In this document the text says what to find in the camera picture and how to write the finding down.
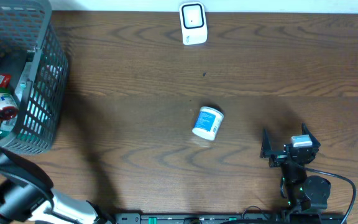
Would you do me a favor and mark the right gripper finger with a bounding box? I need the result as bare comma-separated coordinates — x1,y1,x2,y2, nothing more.
301,123,320,146
260,129,272,158

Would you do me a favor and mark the white barcode scanner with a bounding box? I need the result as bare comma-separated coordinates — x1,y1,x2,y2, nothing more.
179,2,208,45

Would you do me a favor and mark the red sachet packet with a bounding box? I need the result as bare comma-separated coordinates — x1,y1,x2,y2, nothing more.
0,73,12,88

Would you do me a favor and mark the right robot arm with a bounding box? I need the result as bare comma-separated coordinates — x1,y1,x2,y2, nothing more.
260,124,331,222

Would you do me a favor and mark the green white pouch packet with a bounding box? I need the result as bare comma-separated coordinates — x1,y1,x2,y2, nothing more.
14,51,35,103

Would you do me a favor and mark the grey plastic mesh basket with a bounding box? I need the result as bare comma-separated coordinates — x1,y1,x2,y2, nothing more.
0,0,68,155

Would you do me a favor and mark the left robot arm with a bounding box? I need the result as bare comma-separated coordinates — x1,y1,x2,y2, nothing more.
0,147,116,223

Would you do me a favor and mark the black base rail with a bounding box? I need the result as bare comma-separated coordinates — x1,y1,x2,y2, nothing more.
113,213,343,224

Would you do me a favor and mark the green lid glass jar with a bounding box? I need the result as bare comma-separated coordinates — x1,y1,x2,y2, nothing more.
0,88,19,121

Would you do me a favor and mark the white blue label container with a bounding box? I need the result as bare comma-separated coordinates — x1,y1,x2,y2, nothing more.
192,106,224,141

